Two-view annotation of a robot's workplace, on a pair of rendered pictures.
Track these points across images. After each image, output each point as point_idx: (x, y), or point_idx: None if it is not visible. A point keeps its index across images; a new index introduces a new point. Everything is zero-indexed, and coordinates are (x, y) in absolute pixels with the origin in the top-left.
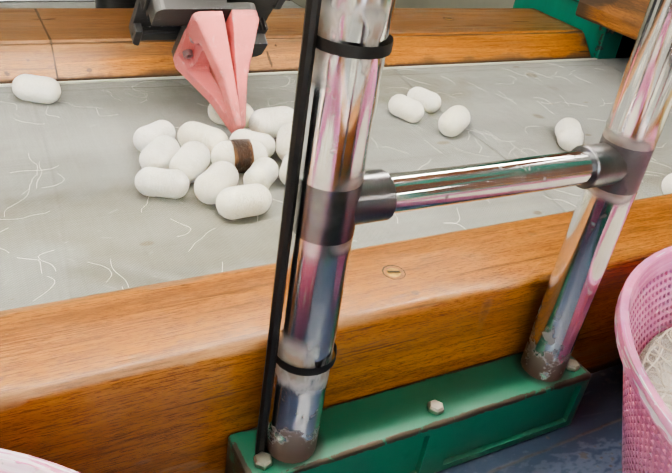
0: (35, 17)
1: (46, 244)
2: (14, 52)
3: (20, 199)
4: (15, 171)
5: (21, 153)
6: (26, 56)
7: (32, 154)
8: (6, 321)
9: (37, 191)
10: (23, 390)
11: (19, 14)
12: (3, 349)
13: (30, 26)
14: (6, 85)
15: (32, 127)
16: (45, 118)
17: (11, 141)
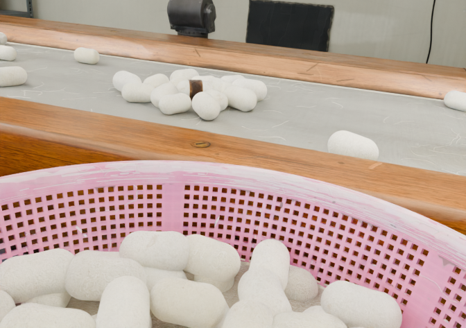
0: (464, 71)
1: (462, 168)
2: (449, 82)
3: (444, 145)
4: (442, 134)
5: (446, 127)
6: (455, 86)
7: (453, 129)
8: (446, 177)
9: (457, 145)
10: (459, 211)
11: (453, 68)
12: (444, 188)
13: (460, 73)
14: (438, 100)
15: (454, 118)
16: (463, 117)
17: (439, 121)
